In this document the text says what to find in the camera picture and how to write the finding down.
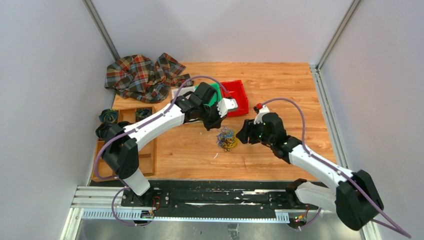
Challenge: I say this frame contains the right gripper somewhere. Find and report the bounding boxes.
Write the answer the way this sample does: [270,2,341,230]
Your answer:
[236,117,274,146]

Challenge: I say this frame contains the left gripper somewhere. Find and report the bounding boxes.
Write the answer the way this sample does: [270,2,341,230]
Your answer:
[198,102,228,132]

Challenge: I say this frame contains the cable pile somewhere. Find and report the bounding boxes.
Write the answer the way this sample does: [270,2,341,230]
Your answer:
[215,126,240,153]

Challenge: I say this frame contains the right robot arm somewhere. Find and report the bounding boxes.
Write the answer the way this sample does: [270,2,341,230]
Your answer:
[236,112,384,231]

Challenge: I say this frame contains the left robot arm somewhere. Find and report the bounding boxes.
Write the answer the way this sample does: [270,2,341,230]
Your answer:
[99,82,238,207]

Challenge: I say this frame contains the green plastic bin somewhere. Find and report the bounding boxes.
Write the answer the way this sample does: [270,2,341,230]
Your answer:
[189,82,222,121]

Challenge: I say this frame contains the red plastic bin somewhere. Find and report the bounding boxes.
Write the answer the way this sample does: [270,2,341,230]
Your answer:
[221,79,249,117]

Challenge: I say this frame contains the white plastic bin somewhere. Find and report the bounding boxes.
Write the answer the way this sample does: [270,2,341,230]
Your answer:
[170,86,202,126]

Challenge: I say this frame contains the wooden divided tray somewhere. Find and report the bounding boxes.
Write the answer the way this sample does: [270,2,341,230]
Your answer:
[91,106,157,182]

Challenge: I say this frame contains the plaid cloth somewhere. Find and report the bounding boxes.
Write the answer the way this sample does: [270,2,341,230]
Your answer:
[104,52,190,104]

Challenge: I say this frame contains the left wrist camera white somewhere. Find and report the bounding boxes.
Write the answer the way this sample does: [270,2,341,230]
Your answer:
[216,98,238,118]

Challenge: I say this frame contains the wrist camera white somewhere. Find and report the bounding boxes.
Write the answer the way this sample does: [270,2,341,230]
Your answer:
[216,98,238,118]
[253,103,270,125]

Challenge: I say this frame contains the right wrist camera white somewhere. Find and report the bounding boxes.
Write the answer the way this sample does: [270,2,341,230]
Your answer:
[253,103,270,125]

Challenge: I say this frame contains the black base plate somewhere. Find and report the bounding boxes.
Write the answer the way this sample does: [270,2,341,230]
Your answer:
[120,180,318,219]

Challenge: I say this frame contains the dark cable bundle in tray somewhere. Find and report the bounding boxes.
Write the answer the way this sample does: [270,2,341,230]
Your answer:
[135,107,153,122]

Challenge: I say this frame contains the dark cable bundle lower left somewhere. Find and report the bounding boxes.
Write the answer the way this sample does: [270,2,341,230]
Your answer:
[95,121,117,141]

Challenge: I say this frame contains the aluminium front rail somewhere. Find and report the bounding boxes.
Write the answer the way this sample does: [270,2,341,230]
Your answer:
[59,186,382,240]

